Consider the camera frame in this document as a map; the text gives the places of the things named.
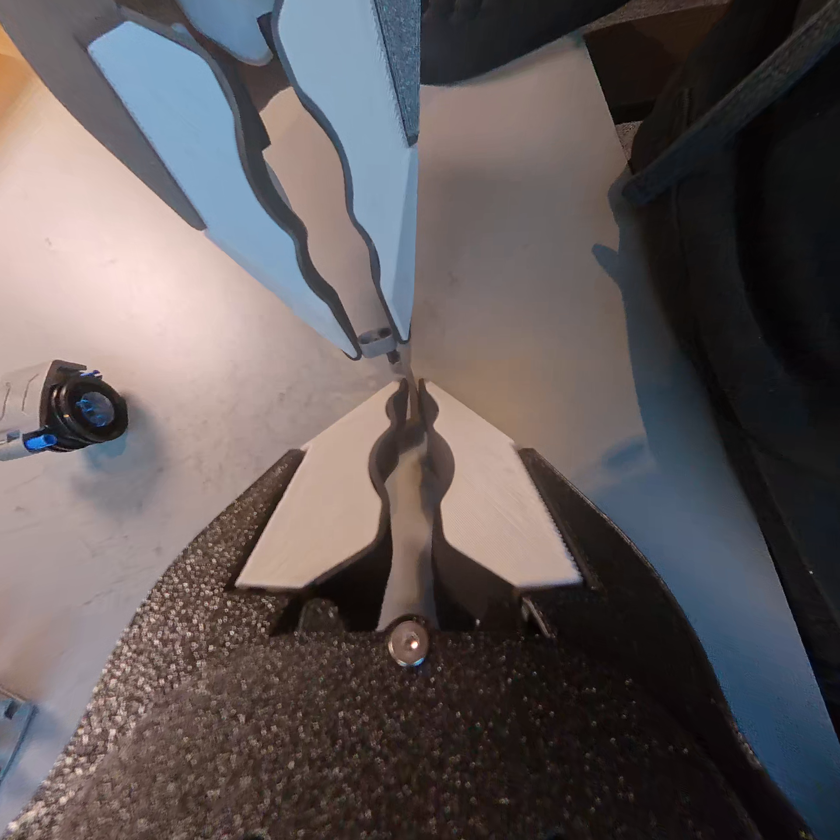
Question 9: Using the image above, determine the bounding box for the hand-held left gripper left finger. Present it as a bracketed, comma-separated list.
[235, 381, 409, 592]

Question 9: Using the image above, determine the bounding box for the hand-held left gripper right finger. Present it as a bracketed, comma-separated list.
[416, 379, 584, 588]

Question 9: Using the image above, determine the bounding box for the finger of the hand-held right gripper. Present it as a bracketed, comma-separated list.
[87, 20, 363, 361]
[271, 0, 420, 345]

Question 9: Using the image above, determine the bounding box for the grey black wheel assembly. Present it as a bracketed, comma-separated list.
[0, 360, 129, 463]

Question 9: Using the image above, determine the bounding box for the grey brick block assembly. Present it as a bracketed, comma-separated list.
[0, 689, 37, 778]

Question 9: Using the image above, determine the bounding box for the person's right forearm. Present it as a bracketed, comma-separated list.
[420, 0, 631, 86]

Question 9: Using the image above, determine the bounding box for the grey desk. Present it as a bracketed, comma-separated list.
[0, 26, 828, 840]

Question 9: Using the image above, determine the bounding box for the person's black printed sweatshirt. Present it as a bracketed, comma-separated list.
[584, 0, 840, 723]

